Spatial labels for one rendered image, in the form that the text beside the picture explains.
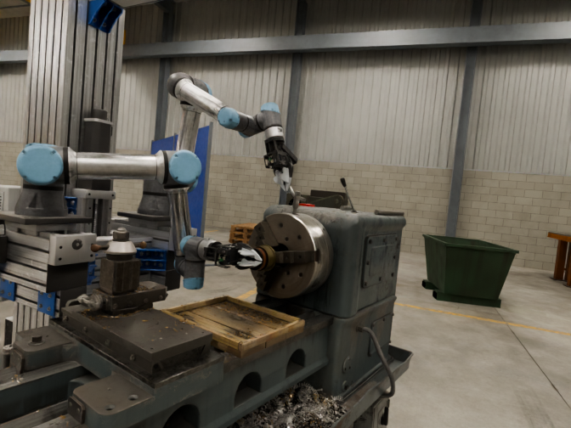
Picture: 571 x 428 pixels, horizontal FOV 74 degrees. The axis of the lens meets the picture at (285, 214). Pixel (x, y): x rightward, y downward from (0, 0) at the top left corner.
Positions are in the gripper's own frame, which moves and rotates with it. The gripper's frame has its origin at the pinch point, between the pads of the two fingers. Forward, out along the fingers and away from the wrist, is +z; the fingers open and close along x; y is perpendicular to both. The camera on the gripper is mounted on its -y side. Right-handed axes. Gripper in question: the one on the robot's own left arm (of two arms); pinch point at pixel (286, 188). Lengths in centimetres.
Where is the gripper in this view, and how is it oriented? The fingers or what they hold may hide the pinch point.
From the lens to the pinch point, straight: 152.4
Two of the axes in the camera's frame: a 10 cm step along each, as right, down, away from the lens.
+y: -5.9, -0.2, -8.1
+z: 1.7, 9.7, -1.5
